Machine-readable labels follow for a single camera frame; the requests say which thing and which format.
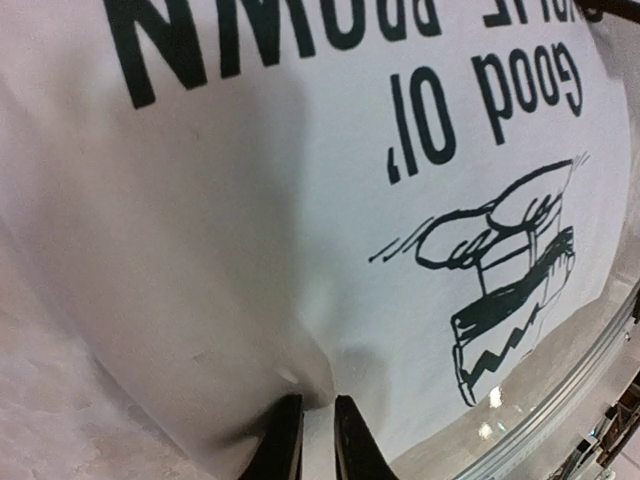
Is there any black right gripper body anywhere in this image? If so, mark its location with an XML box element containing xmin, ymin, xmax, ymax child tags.
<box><xmin>582</xmin><ymin>0</ymin><xmax>640</xmax><ymax>25</ymax></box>

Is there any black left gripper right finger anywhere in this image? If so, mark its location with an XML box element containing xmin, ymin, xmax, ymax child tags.
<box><xmin>334</xmin><ymin>395</ymin><xmax>398</xmax><ymax>480</ymax></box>

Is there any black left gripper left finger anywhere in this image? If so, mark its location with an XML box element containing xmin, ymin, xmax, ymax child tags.
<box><xmin>239</xmin><ymin>394</ymin><xmax>304</xmax><ymax>480</ymax></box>

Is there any aluminium front rail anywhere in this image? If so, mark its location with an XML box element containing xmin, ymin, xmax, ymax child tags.
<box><xmin>457</xmin><ymin>285</ymin><xmax>639</xmax><ymax>479</ymax></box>

